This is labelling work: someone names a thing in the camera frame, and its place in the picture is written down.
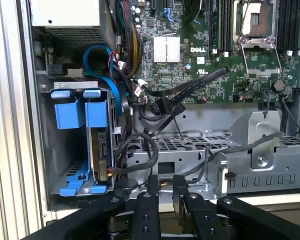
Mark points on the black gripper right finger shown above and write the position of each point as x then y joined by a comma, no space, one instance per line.
200,217

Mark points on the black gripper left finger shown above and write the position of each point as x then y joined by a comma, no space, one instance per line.
146,217

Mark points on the hard disk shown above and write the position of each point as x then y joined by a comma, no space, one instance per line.
96,113

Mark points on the metal disk bay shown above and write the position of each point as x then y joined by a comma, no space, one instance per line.
47,150

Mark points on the empty blue disk carrier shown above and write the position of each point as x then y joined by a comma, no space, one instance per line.
68,113

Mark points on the black RAM slot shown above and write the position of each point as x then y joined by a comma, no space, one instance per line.
230,25
224,25
294,25
283,25

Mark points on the perforated metal drive cage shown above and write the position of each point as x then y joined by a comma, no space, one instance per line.
240,175

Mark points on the green motherboard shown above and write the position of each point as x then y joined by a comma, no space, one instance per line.
215,86

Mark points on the black open PC case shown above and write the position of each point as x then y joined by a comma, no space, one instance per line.
32,125

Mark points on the round coin cell battery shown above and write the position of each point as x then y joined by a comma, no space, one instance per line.
279,85

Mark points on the metal socket cover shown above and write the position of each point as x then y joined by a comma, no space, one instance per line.
261,71

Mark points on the silver finned heatsink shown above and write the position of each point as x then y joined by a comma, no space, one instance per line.
166,48

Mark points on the socket locking lever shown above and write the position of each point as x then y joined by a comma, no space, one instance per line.
243,22

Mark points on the CPU socket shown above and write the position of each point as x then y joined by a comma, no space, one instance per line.
256,17

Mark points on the silver power supply unit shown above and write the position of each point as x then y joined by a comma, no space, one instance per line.
65,12

